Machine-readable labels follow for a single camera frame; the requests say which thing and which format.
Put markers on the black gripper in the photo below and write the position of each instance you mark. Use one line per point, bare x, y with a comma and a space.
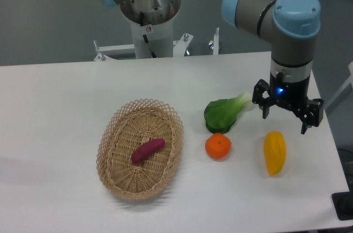
289, 96

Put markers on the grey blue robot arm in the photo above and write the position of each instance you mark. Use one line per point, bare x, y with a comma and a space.
290, 26

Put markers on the purple sweet potato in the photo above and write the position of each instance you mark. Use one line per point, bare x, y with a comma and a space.
146, 149

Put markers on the woven wicker oval basket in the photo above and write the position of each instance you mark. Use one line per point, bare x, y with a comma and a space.
133, 124

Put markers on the yellow bell pepper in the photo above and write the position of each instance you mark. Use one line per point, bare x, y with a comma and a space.
275, 152

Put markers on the green bok choy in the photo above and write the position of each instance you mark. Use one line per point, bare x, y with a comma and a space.
221, 115

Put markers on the orange tangerine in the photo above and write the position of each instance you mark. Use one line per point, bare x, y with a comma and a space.
218, 146

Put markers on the black device at table edge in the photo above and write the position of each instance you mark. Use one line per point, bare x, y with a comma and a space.
343, 205

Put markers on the white frame at right edge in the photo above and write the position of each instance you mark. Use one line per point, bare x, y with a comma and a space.
341, 93

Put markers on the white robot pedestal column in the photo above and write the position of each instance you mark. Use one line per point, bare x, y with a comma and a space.
157, 36

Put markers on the white metal base frame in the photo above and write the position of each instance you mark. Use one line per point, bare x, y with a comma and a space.
130, 51

